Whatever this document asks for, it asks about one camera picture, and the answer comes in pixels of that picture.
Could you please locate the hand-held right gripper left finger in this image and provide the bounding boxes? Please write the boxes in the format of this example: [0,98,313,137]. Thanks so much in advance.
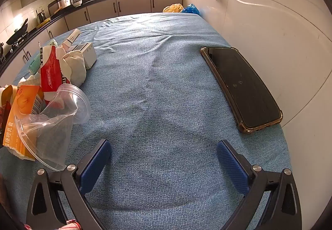
[26,139,112,230]

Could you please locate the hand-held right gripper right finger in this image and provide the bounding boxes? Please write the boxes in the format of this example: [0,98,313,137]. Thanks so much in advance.
[216,140,303,230]

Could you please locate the large clear plastic cup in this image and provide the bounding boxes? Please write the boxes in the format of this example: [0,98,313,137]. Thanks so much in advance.
[15,113,78,171]

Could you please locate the small clear plastic cup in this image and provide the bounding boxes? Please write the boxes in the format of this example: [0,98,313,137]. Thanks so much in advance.
[40,84,92,125]

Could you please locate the orange medicine box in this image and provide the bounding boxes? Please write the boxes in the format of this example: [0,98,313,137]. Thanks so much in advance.
[2,85,46,162]

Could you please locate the red white toothpaste tube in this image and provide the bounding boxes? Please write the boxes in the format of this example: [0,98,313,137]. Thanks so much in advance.
[38,41,73,106]

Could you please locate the small white blue box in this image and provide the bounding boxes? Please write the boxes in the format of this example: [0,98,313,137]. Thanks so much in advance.
[70,42,98,70]

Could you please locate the mint green box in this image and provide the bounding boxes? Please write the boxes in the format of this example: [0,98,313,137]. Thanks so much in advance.
[28,38,58,75]

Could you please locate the long white medicine box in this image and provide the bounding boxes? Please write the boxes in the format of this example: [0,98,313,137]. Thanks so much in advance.
[61,29,81,50]

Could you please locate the blue tablecloth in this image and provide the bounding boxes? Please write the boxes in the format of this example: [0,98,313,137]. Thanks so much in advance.
[0,12,292,230]

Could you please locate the gas stove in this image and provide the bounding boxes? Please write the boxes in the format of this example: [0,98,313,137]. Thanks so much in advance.
[5,35,33,50]

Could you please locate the black wok pan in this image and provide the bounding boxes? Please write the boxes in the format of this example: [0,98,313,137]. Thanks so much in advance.
[6,19,29,45]

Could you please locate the steel kettle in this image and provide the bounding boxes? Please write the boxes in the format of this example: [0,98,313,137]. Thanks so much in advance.
[36,10,47,24]

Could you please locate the blue plastic bag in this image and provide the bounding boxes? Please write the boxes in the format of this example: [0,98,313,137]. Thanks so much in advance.
[181,4,201,15]

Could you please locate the grey kitchen base cabinets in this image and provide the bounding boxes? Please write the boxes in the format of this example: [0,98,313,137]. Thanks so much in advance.
[0,0,184,72]

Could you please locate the steel rice cooker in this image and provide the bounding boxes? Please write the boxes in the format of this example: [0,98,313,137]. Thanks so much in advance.
[48,0,72,13]

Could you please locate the yellow plastic bag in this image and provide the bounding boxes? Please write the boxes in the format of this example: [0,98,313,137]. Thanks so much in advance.
[163,3,184,13]

